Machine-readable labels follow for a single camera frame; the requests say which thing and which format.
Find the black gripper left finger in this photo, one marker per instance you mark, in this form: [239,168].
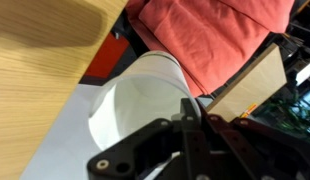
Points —
[191,140]

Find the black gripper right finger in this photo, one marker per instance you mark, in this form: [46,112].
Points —
[261,153]

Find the white paper cup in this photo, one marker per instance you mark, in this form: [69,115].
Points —
[141,100]

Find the green plant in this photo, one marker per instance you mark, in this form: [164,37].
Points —
[281,115]

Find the yellow red tag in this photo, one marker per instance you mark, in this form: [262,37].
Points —
[249,110]

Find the salmon pink towel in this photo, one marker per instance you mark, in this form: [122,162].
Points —
[211,36]

